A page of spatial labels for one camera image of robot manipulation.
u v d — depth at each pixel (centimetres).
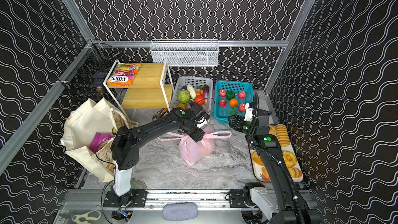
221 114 106
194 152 78
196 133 76
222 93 113
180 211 69
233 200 73
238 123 67
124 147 49
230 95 113
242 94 113
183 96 103
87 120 77
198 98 106
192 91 112
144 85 78
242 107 104
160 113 106
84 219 69
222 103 110
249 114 69
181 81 117
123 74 78
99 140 80
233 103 107
